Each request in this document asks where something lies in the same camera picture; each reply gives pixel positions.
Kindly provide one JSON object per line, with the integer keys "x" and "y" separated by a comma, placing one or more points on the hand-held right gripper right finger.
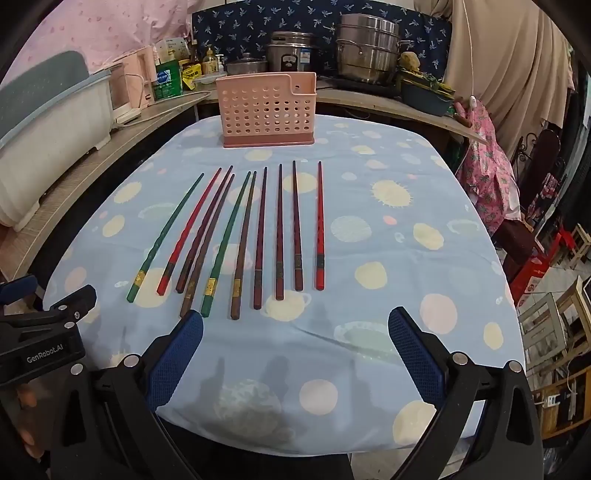
{"x": 415, "y": 355}

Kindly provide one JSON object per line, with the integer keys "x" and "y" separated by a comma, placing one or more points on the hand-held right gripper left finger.
{"x": 178, "y": 355}

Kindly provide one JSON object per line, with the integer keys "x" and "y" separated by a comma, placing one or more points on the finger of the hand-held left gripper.
{"x": 78, "y": 300}
{"x": 18, "y": 288}

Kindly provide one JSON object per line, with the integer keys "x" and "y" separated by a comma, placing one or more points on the row of lacquered chopsticks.
{"x": 134, "y": 290}

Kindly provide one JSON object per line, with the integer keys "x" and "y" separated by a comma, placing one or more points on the green chopstick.
{"x": 207, "y": 304}

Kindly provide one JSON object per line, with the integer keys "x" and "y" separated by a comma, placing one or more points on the dark brown chopstick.
{"x": 181, "y": 284}

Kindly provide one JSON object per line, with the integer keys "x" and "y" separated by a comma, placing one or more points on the red chopstick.
{"x": 164, "y": 284}
{"x": 320, "y": 277}

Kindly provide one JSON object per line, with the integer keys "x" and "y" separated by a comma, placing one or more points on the maroon chopstick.
{"x": 257, "y": 295}
{"x": 298, "y": 279}
{"x": 279, "y": 286}

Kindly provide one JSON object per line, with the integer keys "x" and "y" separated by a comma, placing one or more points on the pink perforated utensil basket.
{"x": 268, "y": 139}

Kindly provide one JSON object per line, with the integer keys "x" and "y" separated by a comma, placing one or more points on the person's left hand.
{"x": 30, "y": 415}

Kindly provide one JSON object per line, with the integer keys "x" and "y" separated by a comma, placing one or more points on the light blue dotted tablecloth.
{"x": 369, "y": 258}

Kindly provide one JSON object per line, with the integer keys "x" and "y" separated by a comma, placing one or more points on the grey wooden crate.
{"x": 542, "y": 323}

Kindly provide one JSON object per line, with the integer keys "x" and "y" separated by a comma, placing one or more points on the red cardboard box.
{"x": 535, "y": 272}

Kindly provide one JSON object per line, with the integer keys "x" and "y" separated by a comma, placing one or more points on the white dish box blue lid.
{"x": 51, "y": 138}

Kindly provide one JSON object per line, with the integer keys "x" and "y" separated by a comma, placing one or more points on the wooden stool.
{"x": 575, "y": 300}

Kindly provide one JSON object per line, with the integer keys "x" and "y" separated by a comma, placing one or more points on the pink floral garment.
{"x": 489, "y": 184}

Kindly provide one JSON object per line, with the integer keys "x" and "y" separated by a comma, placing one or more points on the pink electric kettle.
{"x": 138, "y": 78}

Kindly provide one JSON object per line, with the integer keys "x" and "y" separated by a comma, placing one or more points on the glass container with lid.
{"x": 207, "y": 83}

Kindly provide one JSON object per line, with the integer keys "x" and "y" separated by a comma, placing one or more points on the yellow packet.
{"x": 191, "y": 74}

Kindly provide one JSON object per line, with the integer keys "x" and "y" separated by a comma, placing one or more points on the blue plastic basin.
{"x": 425, "y": 101}

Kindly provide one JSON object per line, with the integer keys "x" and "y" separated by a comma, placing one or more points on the white carton box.
{"x": 168, "y": 48}

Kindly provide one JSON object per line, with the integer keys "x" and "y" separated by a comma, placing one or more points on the pink dotted curtain cloth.
{"x": 92, "y": 27}

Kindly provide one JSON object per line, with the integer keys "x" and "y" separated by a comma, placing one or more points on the dark sauce bottle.
{"x": 194, "y": 53}

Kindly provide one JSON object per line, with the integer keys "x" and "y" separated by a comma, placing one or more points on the yellow plastic basket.
{"x": 427, "y": 82}

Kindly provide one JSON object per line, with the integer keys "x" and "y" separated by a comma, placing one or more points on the yellow dish soap bottle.
{"x": 210, "y": 60}

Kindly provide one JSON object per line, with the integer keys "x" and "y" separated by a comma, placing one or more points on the black induction cooktop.
{"x": 351, "y": 85}

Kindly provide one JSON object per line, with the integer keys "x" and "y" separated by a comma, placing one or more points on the small steel pot with lid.
{"x": 244, "y": 64}

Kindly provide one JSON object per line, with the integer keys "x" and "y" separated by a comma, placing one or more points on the brown sponge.
{"x": 408, "y": 60}

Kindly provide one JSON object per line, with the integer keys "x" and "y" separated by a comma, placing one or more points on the large steel steamer pot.
{"x": 367, "y": 46}

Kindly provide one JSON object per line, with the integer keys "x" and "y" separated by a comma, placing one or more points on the beige curtain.
{"x": 508, "y": 55}

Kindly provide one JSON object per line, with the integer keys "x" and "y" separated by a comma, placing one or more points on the navy patterned cloth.
{"x": 240, "y": 23}

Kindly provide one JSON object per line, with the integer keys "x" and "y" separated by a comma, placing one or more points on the steel rice cooker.
{"x": 291, "y": 53}

